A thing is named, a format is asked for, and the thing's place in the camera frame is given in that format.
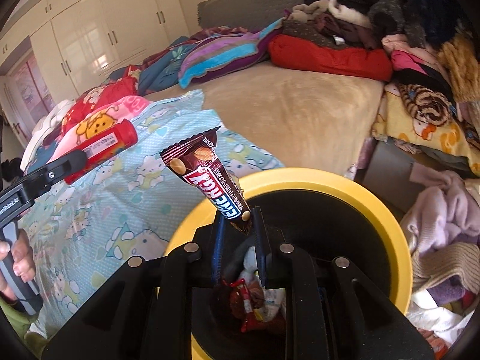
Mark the cream satin cloth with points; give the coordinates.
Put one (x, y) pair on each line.
(423, 313)

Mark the white wardrobe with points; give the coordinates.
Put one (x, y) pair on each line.
(78, 43)

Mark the red floral blanket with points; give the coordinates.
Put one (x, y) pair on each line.
(96, 98)

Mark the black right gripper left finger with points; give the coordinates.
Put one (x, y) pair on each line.
(181, 279)

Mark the brown energy bar wrapper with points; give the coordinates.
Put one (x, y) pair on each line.
(194, 160)

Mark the tan fuzzy plush garment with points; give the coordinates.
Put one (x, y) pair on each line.
(458, 57)

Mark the pile of dark clothes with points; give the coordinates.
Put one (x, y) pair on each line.
(424, 23)

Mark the lilac knit sweater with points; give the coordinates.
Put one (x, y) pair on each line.
(444, 211)

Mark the light blue Hello Kitty sheet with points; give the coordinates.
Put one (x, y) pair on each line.
(131, 205)

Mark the person's left hand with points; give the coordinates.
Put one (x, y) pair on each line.
(23, 267)

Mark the yellow rimmed trash bin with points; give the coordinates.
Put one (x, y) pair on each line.
(362, 266)

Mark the grey headboard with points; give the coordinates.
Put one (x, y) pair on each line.
(249, 14)

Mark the green sleeve forearm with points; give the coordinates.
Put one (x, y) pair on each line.
(21, 323)

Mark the blue glove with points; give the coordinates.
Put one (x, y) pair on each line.
(234, 264)

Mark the pink cartoon blanket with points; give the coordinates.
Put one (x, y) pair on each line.
(98, 121)

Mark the beige bed cover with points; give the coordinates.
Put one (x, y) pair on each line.
(304, 119)

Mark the red cylindrical tube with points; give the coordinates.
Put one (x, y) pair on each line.
(101, 148)

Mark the red pillow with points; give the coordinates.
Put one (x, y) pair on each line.
(299, 54)

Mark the dark blue leaf blanket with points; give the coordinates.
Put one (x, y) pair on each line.
(159, 71)

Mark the red candy wrapper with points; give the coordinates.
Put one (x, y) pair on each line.
(246, 302)

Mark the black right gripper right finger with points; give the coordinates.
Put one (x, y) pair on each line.
(284, 265)

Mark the brown striped cloth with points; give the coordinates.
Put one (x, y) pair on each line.
(425, 105)

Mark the yellow cartoon blanket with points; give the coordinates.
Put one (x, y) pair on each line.
(394, 121)

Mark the striped purple blue pillow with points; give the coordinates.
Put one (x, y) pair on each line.
(221, 55)

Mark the beige ribbed sweater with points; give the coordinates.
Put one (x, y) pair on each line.
(433, 268)

